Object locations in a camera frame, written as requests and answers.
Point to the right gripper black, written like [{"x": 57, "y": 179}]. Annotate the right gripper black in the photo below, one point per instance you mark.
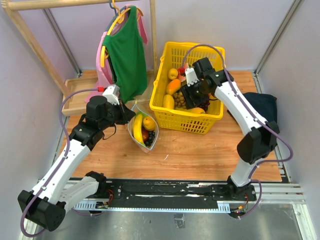
[{"x": 190, "y": 100}]

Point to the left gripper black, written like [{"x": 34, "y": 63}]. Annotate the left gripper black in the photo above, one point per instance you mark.
[{"x": 126, "y": 114}]

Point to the yellow banana toy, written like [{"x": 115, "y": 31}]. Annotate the yellow banana toy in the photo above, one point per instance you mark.
[{"x": 137, "y": 129}]

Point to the green cabbage toy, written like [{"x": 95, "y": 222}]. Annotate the green cabbage toy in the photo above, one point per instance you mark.
[{"x": 140, "y": 114}]

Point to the clear zip top bag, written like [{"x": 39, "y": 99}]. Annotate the clear zip top bag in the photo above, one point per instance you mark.
[{"x": 137, "y": 107}]

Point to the yellow apple toy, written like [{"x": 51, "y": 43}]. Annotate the yellow apple toy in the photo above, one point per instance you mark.
[{"x": 148, "y": 123}]

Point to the red apple toy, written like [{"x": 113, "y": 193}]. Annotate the red apple toy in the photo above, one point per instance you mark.
[{"x": 145, "y": 134}]

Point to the dark blue grape bunch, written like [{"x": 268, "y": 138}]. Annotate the dark blue grape bunch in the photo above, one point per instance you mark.
[{"x": 150, "y": 138}]

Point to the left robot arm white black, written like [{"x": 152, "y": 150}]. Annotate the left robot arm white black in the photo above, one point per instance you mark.
[{"x": 48, "y": 202}]

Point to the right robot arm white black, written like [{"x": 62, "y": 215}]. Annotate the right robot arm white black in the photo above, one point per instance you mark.
[{"x": 259, "y": 135}]

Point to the green tank top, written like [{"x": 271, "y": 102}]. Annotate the green tank top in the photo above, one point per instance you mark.
[{"x": 127, "y": 57}]

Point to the orange fruit toy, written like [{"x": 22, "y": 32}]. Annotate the orange fruit toy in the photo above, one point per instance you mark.
[{"x": 197, "y": 110}]

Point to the green grape bunch toy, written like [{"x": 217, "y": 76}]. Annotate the green grape bunch toy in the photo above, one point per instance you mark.
[{"x": 179, "y": 100}]

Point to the orange mango toy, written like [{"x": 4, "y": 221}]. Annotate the orange mango toy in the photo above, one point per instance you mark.
[{"x": 173, "y": 86}]

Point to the watermelon slice toy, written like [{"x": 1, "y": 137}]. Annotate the watermelon slice toy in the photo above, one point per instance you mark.
[{"x": 181, "y": 72}]

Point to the yellow lemon toy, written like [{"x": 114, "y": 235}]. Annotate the yellow lemon toy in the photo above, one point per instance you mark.
[{"x": 168, "y": 102}]

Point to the yellow peach toy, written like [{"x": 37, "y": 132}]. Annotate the yellow peach toy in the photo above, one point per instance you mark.
[{"x": 172, "y": 74}]

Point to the yellow plastic basket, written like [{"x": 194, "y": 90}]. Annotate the yellow plastic basket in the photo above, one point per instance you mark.
[{"x": 179, "y": 119}]

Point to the pink shirt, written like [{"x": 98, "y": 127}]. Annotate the pink shirt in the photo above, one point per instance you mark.
[{"x": 104, "y": 75}]

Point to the wooden clothes rack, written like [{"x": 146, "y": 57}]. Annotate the wooden clothes rack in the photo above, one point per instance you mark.
[{"x": 27, "y": 90}]

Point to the yellow clothes hanger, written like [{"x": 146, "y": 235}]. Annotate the yellow clothes hanger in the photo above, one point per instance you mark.
[{"x": 114, "y": 26}]

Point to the dark navy cloth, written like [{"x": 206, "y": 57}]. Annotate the dark navy cloth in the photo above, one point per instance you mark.
[{"x": 264, "y": 104}]

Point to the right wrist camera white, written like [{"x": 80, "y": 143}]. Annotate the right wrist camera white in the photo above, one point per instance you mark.
[{"x": 191, "y": 77}]

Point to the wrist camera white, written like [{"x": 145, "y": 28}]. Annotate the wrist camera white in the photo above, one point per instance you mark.
[
  {"x": 112, "y": 93},
  {"x": 191, "y": 77}
]

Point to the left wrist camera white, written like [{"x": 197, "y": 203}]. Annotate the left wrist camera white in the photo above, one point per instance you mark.
[{"x": 112, "y": 93}]

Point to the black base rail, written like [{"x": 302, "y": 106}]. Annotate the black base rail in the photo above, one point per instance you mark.
[{"x": 169, "y": 196}]

